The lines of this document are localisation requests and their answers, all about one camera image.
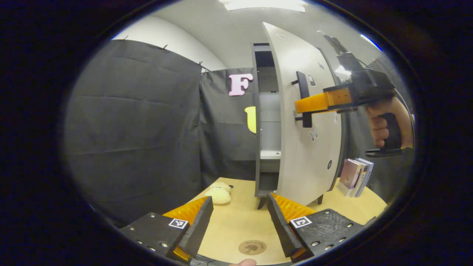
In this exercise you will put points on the ceiling light panel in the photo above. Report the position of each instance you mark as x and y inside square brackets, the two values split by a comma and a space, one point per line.
[262, 4]
[342, 71]

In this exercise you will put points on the black backdrop cloth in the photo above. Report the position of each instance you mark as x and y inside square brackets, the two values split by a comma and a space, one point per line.
[129, 129]

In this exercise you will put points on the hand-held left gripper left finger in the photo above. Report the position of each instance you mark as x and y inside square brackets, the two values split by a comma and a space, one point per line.
[199, 229]

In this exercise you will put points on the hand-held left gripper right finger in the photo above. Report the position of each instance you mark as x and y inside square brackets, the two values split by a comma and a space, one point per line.
[281, 229]

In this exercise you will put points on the cream plush toy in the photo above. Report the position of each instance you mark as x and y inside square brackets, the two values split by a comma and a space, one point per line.
[218, 195]

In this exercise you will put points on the dark grey cabinet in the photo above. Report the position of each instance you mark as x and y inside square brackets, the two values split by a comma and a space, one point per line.
[271, 111]

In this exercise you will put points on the ceiling light strip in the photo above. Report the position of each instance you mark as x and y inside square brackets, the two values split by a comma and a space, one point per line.
[371, 41]

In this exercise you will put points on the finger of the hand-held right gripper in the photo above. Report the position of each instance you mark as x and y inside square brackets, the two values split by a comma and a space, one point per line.
[321, 101]

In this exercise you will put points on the round brown coaster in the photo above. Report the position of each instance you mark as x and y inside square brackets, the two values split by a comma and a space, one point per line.
[252, 247]

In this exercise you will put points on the beige cabinet door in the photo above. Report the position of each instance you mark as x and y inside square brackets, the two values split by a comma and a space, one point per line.
[292, 155]

